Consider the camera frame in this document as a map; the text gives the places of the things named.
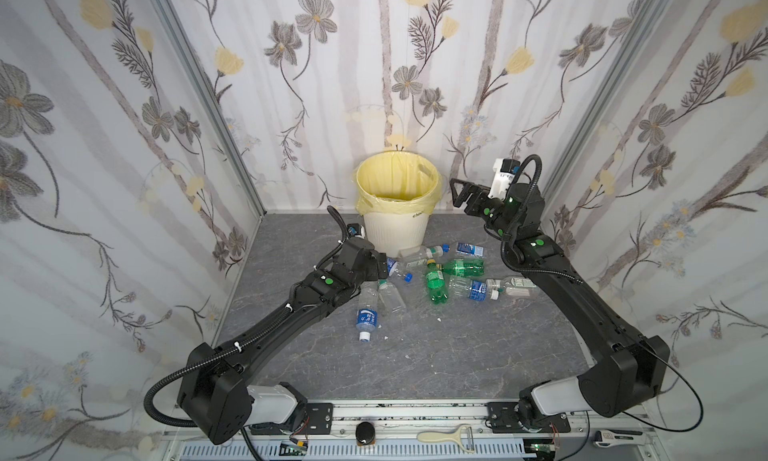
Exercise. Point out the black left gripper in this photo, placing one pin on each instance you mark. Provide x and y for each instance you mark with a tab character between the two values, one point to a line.
377	264

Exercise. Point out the clear bottle green cap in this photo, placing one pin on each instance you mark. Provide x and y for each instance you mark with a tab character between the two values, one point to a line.
421	254

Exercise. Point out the Pepsi label clear bottle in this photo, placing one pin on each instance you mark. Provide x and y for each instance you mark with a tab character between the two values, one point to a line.
396	269

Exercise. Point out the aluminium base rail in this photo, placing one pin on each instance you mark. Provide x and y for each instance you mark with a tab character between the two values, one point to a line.
328	433

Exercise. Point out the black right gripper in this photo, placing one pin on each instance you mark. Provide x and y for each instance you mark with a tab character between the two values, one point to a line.
477	200

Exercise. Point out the clear bottle white cap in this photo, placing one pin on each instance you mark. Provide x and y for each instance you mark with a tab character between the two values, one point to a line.
390	297

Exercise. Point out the adjustable wrench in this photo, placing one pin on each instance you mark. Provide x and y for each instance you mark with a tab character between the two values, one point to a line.
608	438

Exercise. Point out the black round knob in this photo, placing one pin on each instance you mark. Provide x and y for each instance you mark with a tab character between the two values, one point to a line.
365	434

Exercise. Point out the small blue label bottle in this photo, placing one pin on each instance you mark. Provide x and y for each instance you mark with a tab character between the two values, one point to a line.
470	250

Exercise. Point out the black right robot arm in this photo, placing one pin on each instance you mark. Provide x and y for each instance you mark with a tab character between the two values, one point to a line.
629	367

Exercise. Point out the yellow bin liner bag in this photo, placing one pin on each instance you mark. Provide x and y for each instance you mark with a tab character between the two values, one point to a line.
397	182

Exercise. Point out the green soda bottle upright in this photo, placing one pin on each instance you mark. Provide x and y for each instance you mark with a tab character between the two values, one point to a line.
435	283

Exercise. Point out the clear bottle blue label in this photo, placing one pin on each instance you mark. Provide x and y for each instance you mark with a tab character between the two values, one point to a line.
466	288
367	312

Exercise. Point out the white plastic waste bin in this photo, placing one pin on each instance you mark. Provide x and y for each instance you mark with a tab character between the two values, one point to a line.
393	233

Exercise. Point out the white green label bottle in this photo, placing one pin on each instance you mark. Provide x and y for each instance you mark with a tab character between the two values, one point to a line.
511	286

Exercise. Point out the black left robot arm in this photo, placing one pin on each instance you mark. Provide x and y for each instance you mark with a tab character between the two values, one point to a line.
214	391

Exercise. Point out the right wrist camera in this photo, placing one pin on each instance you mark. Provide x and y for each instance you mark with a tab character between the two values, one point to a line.
505	170

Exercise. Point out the beige vegetable peeler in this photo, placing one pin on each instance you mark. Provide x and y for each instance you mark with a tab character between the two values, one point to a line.
462	437

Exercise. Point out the green soda bottle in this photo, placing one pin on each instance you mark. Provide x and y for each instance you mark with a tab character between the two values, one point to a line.
464	267
435	283

